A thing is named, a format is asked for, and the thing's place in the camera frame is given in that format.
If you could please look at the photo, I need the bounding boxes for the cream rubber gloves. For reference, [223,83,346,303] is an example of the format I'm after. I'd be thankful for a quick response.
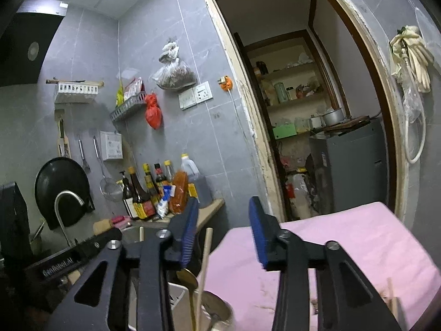
[389,24,435,93]

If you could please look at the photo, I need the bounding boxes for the blue white packet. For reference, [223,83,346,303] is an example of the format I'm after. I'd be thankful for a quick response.
[156,185,178,219]

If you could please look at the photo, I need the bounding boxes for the white wall socket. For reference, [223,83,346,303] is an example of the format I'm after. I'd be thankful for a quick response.
[192,81,212,105]

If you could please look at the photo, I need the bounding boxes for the soy sauce bottle yellow label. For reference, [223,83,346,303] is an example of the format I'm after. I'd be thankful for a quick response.
[128,167,156,220]

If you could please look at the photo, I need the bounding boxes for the white plastic utensil caddy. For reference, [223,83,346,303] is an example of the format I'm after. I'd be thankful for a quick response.
[127,282,235,331]

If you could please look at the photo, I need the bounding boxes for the wooden board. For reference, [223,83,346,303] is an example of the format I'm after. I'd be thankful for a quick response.
[323,115,371,132]

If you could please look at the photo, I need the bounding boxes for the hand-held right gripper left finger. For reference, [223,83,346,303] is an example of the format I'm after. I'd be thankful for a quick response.
[45,198,200,331]

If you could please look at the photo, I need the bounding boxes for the steel faucet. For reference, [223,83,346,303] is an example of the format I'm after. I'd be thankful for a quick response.
[54,190,86,246]

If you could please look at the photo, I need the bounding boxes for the hanging steel spatula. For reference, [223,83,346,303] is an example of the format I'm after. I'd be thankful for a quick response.
[77,139,91,174]

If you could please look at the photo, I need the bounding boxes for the white cable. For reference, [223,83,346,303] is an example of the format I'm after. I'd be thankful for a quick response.
[229,91,257,139]

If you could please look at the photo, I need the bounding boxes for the hanging steel strainer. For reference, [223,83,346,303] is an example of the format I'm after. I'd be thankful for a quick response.
[93,136,124,196]

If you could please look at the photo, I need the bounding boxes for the dark pump bottle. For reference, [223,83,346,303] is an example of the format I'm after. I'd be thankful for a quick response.
[119,171,139,220]

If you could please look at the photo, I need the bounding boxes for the black range hood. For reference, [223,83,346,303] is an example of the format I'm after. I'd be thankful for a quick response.
[0,12,68,87]

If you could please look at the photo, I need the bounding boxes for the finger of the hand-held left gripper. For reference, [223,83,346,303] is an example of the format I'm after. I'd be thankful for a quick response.
[74,228,123,262]

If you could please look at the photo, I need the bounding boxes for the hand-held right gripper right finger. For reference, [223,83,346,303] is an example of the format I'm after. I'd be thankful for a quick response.
[249,196,404,331]

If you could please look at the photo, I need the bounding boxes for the green box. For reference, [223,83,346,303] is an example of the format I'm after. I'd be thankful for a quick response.
[272,124,298,140]

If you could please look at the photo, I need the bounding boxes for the yellow sponge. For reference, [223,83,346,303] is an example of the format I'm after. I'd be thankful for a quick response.
[93,220,114,235]

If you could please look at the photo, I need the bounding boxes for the clear bag of dried goods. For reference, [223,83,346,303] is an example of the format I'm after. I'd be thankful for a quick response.
[151,41,197,89]

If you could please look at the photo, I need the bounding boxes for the white wall basket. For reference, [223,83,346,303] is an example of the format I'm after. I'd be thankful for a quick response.
[54,82,99,104]

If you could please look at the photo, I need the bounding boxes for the beige kitchen counter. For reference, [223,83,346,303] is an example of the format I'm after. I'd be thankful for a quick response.
[137,198,225,236]

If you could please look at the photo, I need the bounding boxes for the red snack packets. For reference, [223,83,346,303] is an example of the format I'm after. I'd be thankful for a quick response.
[123,77,144,103]

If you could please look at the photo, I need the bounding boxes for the large oil jug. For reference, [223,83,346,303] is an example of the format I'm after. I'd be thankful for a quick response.
[180,154,213,209]

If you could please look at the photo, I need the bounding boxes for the silver spoon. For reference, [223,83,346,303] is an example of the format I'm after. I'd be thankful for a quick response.
[201,290,233,331]

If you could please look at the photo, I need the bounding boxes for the grey wall rack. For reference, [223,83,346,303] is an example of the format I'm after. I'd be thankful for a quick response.
[110,93,148,122]

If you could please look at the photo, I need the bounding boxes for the wooden stick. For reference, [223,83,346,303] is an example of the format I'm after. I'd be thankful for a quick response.
[45,79,105,87]

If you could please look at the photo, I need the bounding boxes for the gold spoon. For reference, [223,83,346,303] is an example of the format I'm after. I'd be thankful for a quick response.
[176,267,199,331]

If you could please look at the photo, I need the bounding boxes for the dark sauce bottle red cap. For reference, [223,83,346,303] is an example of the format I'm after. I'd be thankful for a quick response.
[154,163,170,194]

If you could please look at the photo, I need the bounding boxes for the orange seasoning packet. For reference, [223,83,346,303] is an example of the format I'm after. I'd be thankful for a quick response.
[169,170,190,215]

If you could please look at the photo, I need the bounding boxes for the green thermos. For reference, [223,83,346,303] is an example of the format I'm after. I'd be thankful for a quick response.
[274,82,290,104]

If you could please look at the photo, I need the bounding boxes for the clear plastic bag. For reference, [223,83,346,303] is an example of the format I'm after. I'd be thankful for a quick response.
[401,75,424,123]

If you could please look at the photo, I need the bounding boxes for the white wall box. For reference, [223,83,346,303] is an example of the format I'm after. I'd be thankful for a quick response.
[100,130,124,162]

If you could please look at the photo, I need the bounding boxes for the red plastic bag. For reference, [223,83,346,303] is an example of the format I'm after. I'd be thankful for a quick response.
[144,92,163,130]

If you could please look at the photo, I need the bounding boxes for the black wok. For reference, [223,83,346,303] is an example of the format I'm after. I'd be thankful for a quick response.
[34,157,96,231]

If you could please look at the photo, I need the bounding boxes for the white light switch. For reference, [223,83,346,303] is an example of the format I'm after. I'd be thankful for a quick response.
[178,87,197,110]

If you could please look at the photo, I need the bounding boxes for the wooden door frame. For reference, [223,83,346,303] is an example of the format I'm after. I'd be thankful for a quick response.
[200,0,411,222]

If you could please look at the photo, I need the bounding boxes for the grey cabinet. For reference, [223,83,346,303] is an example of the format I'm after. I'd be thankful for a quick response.
[309,117,395,215]

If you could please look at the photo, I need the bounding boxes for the dark sauce bottle yellow cap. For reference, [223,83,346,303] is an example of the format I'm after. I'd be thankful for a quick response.
[142,163,161,208]

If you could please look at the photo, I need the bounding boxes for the aluminium pot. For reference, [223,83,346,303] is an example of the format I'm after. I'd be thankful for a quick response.
[322,108,345,127]

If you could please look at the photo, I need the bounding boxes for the pink floral tablecloth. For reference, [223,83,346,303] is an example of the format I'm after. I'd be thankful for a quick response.
[196,201,441,331]

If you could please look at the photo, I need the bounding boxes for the wooden pantry shelves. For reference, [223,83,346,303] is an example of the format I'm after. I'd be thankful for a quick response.
[234,29,342,152]

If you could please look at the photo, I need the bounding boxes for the white plastic jug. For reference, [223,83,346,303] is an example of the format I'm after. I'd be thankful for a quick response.
[287,174,311,220]

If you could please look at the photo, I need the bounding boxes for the wooden knife holder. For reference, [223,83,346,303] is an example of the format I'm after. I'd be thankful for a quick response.
[55,109,71,158]

